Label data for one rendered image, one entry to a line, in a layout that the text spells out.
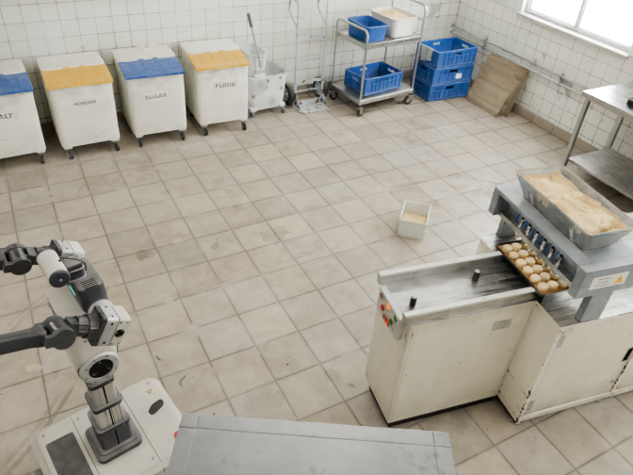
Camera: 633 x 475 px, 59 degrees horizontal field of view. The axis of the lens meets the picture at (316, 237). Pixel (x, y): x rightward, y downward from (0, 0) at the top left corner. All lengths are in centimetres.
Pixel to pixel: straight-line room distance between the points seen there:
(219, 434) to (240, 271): 312
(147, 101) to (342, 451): 477
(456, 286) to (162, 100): 356
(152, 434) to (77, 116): 328
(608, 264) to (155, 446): 223
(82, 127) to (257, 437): 470
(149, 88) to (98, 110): 49
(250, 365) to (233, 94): 307
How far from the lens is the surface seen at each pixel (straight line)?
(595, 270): 273
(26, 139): 553
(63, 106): 542
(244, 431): 105
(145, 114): 559
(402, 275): 285
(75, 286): 221
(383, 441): 106
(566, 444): 358
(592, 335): 315
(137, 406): 308
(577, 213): 286
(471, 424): 345
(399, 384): 297
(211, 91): 568
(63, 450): 302
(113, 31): 596
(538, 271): 305
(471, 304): 276
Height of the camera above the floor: 269
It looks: 37 degrees down
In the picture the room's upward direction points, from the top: 5 degrees clockwise
